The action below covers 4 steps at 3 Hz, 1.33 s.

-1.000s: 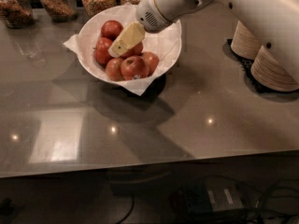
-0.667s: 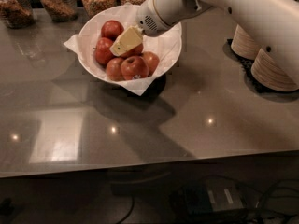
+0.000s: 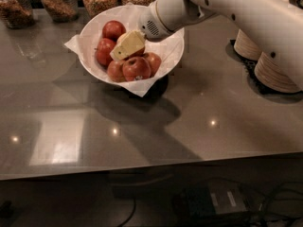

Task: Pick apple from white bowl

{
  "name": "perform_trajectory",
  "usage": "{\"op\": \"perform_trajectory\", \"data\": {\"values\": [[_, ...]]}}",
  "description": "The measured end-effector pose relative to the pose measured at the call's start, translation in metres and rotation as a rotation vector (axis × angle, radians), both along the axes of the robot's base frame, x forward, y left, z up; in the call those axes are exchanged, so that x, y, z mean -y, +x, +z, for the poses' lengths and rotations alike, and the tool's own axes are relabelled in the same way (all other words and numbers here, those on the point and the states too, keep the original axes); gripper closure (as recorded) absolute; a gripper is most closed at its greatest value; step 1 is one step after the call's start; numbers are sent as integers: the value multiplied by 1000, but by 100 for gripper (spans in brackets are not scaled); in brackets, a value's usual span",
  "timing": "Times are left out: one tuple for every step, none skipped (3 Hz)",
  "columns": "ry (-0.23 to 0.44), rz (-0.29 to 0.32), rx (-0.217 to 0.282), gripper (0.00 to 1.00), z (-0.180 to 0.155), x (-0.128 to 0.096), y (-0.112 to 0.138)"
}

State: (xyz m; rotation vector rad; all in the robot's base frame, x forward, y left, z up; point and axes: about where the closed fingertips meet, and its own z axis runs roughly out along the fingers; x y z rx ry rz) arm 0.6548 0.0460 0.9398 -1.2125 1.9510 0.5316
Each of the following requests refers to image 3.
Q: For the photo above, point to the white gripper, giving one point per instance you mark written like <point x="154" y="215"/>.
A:
<point x="149" y="23"/>

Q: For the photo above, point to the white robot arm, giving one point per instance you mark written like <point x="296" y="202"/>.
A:
<point x="275" y="26"/>

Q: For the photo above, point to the dark red back apple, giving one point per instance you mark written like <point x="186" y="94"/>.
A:
<point x="113" y="30"/>

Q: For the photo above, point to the red front apple with sticker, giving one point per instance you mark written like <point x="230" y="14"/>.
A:
<point x="136" y="68"/>

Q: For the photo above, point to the red right apple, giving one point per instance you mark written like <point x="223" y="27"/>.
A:
<point x="154" y="61"/>

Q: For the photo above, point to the red left apple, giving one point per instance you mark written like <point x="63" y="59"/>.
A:
<point x="105" y="46"/>

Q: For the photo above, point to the red front-left apple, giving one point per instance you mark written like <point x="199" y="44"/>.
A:
<point x="115" y="71"/>

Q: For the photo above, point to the white bowl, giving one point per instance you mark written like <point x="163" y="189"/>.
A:
<point x="94" y="48"/>

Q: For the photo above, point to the white paper liner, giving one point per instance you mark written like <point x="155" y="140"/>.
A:
<point x="170" y="51"/>

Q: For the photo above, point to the glass jar with label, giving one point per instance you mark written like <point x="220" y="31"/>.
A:
<point x="61" y="11"/>

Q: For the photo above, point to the back stack of paper bowls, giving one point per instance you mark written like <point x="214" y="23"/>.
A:
<point x="246" y="48"/>

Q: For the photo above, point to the glass jar far left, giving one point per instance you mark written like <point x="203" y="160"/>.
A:
<point x="16" y="14"/>

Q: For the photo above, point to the black mat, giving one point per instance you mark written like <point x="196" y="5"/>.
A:
<point x="250" y="66"/>

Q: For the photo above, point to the black power box under table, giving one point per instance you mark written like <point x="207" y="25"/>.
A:
<point x="211" y="204"/>

